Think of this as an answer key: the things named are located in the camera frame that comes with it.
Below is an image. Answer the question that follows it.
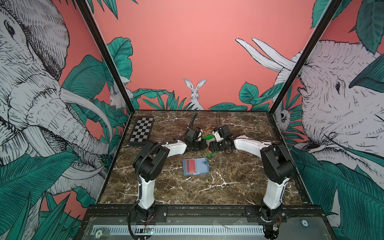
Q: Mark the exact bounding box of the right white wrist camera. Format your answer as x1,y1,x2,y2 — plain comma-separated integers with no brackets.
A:
212,130,224,142

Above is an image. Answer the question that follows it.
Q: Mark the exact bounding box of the black front mounting rail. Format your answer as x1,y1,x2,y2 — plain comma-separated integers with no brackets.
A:
86,204,325,223

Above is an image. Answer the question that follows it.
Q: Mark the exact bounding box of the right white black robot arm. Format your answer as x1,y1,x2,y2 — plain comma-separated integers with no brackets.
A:
209,125,296,221

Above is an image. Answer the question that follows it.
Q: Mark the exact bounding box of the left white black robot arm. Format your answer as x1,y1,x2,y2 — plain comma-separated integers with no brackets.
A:
133,127,207,218

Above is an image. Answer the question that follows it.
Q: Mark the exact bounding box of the black white checkerboard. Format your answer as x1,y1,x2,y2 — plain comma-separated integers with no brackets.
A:
129,117,155,146

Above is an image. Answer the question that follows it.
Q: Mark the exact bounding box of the right black frame post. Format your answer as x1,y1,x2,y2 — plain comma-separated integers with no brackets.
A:
269,0,342,115

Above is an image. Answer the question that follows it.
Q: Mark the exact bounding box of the left black frame post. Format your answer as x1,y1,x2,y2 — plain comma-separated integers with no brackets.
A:
75,0,135,114

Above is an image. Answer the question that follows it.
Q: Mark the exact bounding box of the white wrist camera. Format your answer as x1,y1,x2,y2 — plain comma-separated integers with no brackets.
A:
212,130,224,142
197,129,203,141

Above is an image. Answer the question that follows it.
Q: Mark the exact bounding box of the green card tray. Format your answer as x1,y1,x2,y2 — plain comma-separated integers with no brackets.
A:
203,135,216,155

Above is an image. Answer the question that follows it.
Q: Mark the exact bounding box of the white red credit card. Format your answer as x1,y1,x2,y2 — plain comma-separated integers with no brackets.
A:
186,160,196,174

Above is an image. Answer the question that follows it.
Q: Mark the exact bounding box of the blue card holder wallet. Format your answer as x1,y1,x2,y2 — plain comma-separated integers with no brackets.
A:
183,158,210,176

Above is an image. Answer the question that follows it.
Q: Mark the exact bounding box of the white slotted cable duct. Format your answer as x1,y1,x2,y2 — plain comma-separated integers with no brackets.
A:
90,225,264,238

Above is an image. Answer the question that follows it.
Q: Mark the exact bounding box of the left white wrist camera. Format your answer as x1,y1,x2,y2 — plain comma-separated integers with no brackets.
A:
197,129,203,141

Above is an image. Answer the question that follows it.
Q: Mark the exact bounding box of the black frame post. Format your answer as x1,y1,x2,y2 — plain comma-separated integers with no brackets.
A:
75,0,135,114
269,0,342,115

